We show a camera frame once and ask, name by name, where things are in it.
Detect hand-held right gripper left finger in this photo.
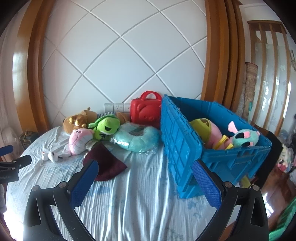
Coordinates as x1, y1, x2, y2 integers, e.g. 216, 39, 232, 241
23, 159, 100, 241

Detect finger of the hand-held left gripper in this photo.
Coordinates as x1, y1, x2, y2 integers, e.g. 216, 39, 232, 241
0, 155, 32, 173
0, 145, 14, 158

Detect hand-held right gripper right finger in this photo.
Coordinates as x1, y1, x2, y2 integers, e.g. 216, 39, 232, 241
192, 160, 270, 241

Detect blue plastic crate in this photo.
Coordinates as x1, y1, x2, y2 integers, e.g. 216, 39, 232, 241
160, 94, 272, 200

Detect green frog plush toy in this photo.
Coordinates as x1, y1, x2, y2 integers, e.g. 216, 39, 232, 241
88, 114, 121, 141

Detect teal neck pillow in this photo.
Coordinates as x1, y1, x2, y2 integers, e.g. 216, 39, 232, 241
110, 123, 160, 154

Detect dark red cloth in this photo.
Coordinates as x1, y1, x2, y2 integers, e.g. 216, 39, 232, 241
83, 142, 128, 181

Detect small white plush toy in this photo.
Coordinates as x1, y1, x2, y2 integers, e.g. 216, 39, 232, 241
42, 148, 72, 163

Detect yellow green object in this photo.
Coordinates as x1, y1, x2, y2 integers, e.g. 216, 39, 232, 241
240, 176, 251, 189

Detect yellow plush toy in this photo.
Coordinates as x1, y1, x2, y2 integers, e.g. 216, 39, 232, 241
214, 136, 234, 151

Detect pink starfish plush toy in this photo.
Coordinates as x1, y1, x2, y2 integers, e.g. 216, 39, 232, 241
190, 118, 228, 150

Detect light blue bed sheet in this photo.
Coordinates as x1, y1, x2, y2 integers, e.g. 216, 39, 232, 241
6, 126, 222, 241

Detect teal plush toy pink ears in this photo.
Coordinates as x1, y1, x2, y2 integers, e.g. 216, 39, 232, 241
228, 120, 260, 148

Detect brown bear plush toy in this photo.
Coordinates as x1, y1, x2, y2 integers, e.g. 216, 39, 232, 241
63, 107, 130, 135

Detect black chair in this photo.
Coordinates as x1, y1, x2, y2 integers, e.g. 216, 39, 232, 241
253, 124, 284, 188

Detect colourful clothes pile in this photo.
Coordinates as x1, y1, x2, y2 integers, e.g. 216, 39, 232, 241
277, 130, 296, 174

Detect green plastic bag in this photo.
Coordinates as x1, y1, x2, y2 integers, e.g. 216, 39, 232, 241
269, 202, 296, 241

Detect red toy suitcase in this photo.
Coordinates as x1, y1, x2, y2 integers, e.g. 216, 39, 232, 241
130, 91, 162, 130

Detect wooden framed padded headboard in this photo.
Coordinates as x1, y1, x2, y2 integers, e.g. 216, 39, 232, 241
0, 0, 246, 139

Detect wooden glass partition screen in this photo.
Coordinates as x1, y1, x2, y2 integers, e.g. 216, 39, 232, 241
247, 20, 296, 139

